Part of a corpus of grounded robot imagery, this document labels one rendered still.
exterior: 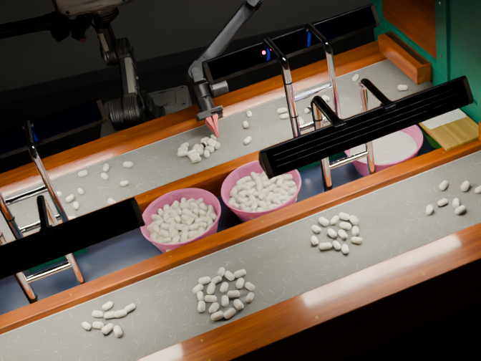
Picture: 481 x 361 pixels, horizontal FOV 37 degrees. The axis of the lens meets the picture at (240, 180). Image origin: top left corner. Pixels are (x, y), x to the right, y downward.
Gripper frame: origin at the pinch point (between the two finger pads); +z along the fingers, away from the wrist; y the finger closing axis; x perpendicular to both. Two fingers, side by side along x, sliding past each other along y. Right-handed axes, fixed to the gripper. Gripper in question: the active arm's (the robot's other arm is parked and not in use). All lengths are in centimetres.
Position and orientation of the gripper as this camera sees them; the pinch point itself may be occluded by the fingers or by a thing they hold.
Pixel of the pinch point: (217, 135)
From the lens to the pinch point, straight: 264.6
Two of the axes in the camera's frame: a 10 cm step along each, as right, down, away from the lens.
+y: 9.3, -3.4, 1.3
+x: -0.6, 2.2, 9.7
